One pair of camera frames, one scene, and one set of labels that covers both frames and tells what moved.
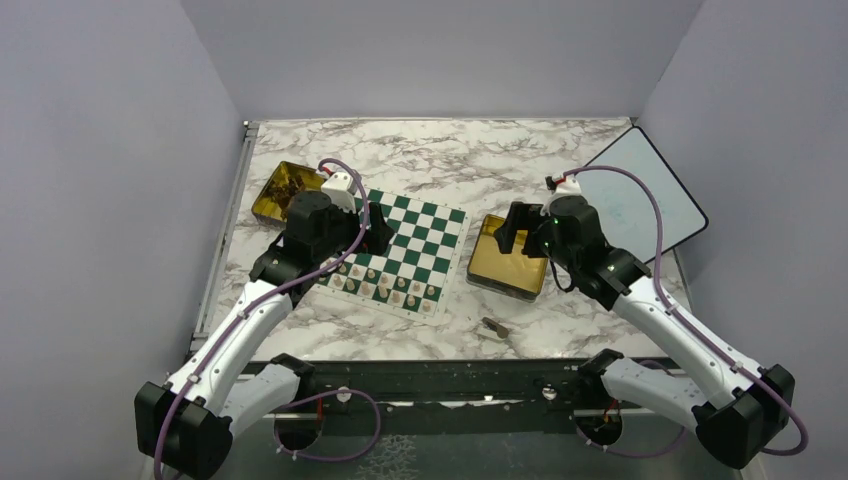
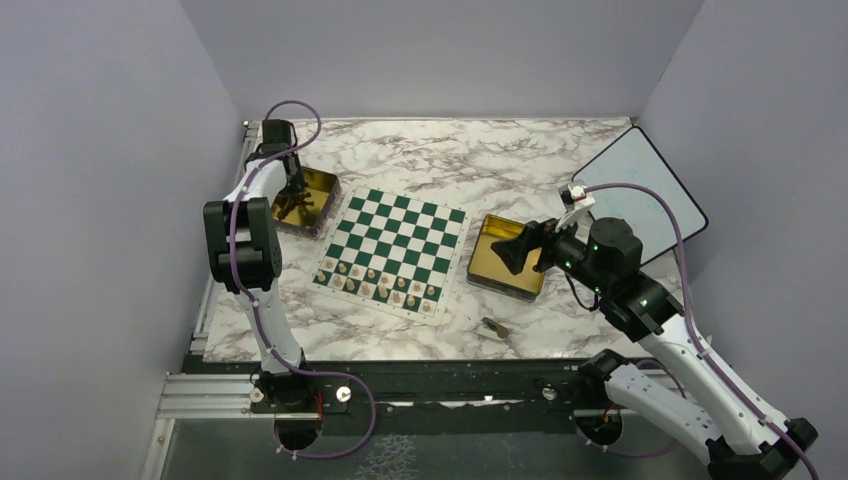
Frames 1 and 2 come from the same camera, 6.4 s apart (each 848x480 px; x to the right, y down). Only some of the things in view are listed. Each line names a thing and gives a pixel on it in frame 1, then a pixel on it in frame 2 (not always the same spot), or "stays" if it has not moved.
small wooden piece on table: x=501 y=331 stays
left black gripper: x=380 y=233 -> x=296 y=185
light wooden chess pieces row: x=379 y=285 stays
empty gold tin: x=510 y=274 stays
